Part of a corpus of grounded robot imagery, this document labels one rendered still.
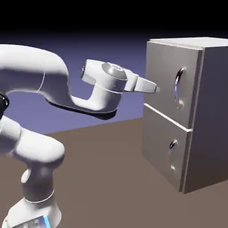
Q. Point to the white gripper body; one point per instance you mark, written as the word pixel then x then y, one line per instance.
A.
pixel 146 85

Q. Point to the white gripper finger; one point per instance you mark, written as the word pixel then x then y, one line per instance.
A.
pixel 157 89

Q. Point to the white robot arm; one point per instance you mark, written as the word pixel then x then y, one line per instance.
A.
pixel 53 74

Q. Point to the grey cabinet door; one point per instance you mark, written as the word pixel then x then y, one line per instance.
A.
pixel 163 85
pixel 160 151

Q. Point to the grey cabinet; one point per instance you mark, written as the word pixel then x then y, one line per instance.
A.
pixel 210 106

